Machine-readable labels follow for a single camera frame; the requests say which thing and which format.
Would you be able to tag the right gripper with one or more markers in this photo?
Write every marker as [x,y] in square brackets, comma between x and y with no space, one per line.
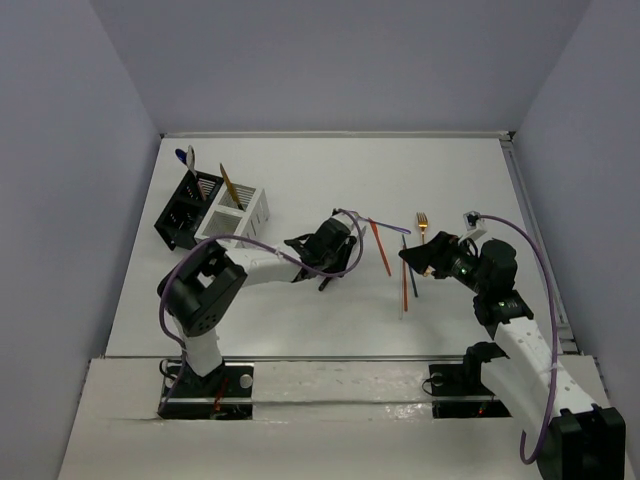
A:
[435,254]

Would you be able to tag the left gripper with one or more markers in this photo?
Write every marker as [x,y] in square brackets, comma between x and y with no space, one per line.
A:
[338,251]

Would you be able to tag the black-handled steel knife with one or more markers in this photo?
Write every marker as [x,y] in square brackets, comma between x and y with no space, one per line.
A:
[325,285]

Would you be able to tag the orange-handled knife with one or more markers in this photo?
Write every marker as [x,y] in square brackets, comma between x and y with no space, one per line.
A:
[380,246]

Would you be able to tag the iridescent rainbow fork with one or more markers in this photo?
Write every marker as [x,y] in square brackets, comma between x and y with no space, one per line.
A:
[387,226]

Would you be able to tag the gold green-handled knife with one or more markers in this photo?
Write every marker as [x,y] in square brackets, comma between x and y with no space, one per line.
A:
[231,188]

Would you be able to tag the pink-handled silver spoon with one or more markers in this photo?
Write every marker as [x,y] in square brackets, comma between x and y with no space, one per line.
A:
[191,165]

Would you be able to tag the purple long spoon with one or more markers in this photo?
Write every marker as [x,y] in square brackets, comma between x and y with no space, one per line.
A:
[182,156]

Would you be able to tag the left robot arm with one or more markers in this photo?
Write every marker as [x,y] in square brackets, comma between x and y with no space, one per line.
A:
[196,293]

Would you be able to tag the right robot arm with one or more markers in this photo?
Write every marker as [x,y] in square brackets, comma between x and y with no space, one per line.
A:
[565,432]

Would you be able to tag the orange chopstick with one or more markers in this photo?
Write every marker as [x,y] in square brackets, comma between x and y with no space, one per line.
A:
[404,287]

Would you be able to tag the blue chopstick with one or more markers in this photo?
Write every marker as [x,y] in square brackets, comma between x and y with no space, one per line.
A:
[410,271]

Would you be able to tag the gold fork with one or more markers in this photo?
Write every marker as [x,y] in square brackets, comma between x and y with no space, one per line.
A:
[422,223]

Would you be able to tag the white cutlery holder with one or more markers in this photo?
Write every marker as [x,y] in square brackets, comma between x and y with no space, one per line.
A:
[221,215]

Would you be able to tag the black cutlery holder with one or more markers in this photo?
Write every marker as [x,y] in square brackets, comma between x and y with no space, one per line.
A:
[185,210]

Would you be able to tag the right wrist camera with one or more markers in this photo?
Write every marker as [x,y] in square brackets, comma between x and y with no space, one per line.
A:
[475,227]

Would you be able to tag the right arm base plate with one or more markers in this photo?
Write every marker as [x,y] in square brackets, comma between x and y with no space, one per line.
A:
[453,397]

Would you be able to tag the white table edge rail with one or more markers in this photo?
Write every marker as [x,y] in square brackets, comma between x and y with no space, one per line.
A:
[500,135]

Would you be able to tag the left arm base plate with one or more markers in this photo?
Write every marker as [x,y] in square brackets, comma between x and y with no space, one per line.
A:
[225,394]

